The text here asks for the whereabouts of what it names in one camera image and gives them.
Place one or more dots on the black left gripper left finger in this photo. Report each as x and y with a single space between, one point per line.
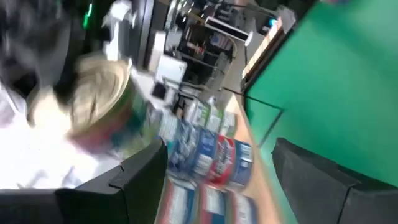
93 205

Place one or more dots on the pale lid tuna can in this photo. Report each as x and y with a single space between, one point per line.
96 93

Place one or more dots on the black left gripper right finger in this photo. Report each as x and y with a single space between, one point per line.
335 193

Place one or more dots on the green table mat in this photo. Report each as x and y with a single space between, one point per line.
335 93

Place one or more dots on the wooden shelf with black legs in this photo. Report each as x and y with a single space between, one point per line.
248 130

